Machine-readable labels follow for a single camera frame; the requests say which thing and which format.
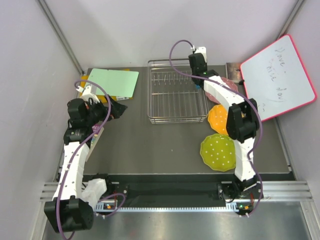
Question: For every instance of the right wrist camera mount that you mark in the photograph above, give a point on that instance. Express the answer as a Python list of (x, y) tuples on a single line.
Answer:
[(200, 50)]

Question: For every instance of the orange polka dot plate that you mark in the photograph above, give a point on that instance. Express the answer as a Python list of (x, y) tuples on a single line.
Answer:
[(217, 119)]

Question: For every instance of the metal wire dish rack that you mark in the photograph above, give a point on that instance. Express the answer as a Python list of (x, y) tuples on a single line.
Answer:
[(173, 97)]

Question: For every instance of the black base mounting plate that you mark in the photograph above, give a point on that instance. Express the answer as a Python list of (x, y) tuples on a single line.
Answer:
[(203, 187)]

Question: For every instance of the pink framed whiteboard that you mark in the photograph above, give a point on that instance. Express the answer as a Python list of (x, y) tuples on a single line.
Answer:
[(277, 79)]

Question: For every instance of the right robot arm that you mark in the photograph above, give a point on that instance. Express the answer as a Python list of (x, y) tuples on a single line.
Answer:
[(242, 122)]

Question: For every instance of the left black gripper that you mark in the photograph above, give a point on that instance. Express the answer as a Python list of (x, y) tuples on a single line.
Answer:
[(117, 110)]

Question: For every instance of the yellow cutting board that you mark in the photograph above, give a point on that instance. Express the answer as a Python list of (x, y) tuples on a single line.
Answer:
[(102, 98)]

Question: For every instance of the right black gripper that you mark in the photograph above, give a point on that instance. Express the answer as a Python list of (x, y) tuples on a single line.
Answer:
[(204, 62)]

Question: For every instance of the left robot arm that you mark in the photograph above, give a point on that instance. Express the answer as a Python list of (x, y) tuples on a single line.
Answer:
[(72, 206)]

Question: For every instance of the pink polka dot plate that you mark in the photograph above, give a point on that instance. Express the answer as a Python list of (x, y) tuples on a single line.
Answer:
[(229, 83)]

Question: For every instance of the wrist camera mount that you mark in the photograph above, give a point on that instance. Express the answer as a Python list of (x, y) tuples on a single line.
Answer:
[(86, 94), (200, 50)]

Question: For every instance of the treehouse paperback book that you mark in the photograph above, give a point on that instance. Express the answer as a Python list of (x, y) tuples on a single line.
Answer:
[(95, 138)]

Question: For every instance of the light green cutting board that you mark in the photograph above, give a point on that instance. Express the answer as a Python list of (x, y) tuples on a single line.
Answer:
[(118, 83)]

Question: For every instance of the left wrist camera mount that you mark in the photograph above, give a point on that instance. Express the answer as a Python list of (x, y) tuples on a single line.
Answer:
[(86, 94)]

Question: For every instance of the green polka dot plate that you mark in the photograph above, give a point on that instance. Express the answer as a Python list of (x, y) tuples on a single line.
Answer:
[(218, 152)]

